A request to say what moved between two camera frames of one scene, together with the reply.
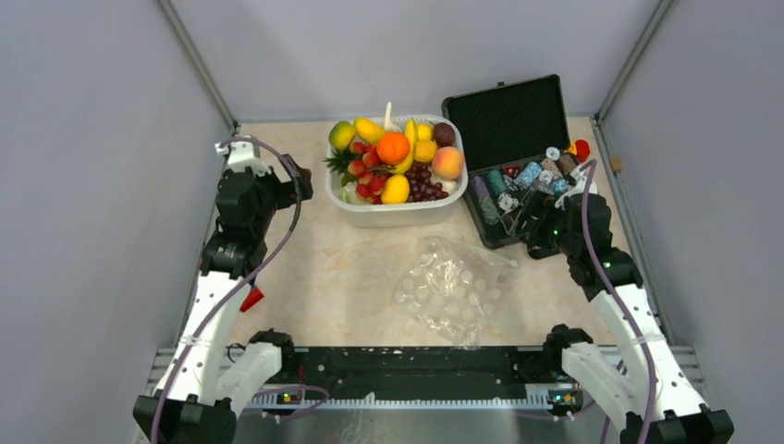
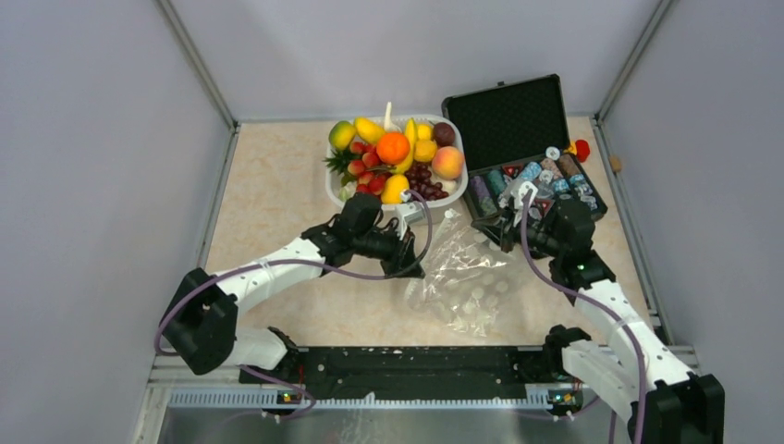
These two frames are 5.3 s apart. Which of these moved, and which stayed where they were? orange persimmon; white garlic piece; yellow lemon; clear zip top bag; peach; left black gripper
Moved: clear zip top bag; left black gripper
Stayed: peach; white garlic piece; orange persimmon; yellow lemon
